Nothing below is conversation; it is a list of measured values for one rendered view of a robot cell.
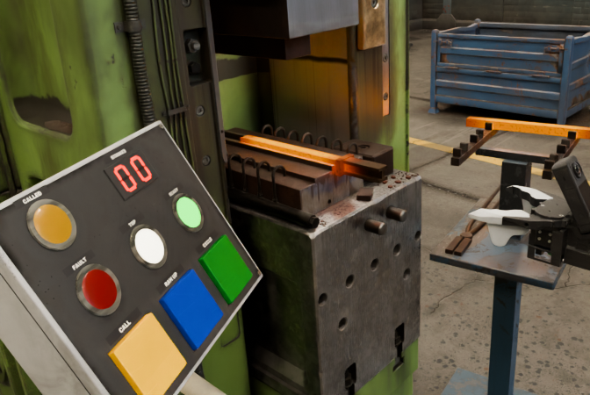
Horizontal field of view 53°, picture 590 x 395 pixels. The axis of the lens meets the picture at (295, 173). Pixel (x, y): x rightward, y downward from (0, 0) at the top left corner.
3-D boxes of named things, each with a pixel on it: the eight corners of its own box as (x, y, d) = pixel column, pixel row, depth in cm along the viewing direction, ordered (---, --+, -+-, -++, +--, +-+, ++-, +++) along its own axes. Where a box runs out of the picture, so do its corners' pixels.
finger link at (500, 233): (468, 248, 95) (528, 251, 93) (470, 215, 93) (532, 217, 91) (467, 240, 98) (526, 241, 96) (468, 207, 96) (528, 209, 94)
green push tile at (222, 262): (254, 275, 86) (226, 232, 85) (233, 303, 79) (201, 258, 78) (245, 279, 86) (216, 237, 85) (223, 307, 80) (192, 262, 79)
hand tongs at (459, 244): (508, 175, 195) (509, 171, 195) (521, 176, 193) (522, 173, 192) (444, 253, 149) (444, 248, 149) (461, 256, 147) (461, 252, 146)
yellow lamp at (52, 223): (83, 238, 63) (75, 201, 62) (41, 255, 60) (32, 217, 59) (70, 231, 65) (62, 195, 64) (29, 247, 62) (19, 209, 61)
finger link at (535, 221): (502, 229, 91) (564, 231, 89) (503, 220, 91) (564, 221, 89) (499, 216, 95) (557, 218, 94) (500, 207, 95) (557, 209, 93)
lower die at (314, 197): (363, 189, 130) (363, 152, 127) (301, 220, 117) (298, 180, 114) (238, 154, 158) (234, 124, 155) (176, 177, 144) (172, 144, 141)
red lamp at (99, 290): (129, 302, 64) (122, 267, 63) (89, 321, 61) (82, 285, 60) (114, 292, 66) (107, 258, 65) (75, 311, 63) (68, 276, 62)
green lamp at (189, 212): (210, 223, 82) (206, 195, 80) (183, 235, 79) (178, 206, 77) (197, 218, 84) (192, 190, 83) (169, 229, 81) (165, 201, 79)
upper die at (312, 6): (359, 24, 117) (357, -26, 114) (289, 39, 104) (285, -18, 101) (224, 18, 145) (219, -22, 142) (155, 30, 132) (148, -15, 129)
